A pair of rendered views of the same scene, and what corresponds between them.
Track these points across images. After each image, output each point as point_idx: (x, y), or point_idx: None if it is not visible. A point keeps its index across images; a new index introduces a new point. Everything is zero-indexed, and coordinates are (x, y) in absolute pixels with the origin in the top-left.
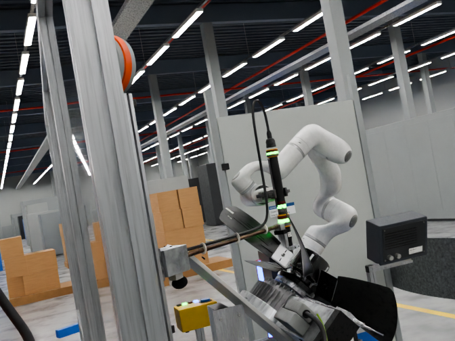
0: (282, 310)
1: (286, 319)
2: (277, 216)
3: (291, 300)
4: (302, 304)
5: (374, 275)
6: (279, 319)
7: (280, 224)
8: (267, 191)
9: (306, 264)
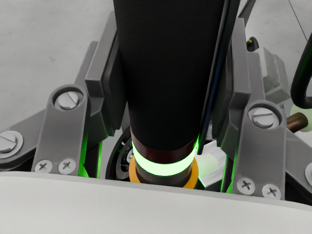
0: (282, 78)
1: (283, 66)
2: (198, 173)
3: (268, 69)
4: (263, 47)
5: None
6: (287, 80)
7: (212, 141)
8: (274, 103)
9: (245, 25)
